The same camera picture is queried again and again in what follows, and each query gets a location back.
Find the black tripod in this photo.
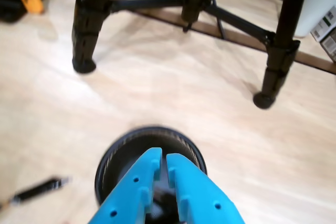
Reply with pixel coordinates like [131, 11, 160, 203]
[72, 0, 313, 110]

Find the black mesh pen holder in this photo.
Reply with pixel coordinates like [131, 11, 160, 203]
[94, 125, 208, 221]

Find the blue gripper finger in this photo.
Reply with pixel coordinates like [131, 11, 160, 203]
[165, 153, 246, 224]
[89, 147, 163, 224]

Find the black retractable pen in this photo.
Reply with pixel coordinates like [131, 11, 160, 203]
[0, 175, 73, 210]

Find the white printed cardboard box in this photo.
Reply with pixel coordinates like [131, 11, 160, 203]
[320, 31, 336, 62]
[310, 5, 336, 42]

